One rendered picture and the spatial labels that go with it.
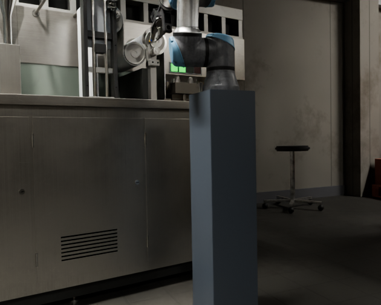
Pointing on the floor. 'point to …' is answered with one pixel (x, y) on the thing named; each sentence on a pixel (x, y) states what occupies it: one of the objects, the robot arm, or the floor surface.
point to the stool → (293, 181)
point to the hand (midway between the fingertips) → (155, 40)
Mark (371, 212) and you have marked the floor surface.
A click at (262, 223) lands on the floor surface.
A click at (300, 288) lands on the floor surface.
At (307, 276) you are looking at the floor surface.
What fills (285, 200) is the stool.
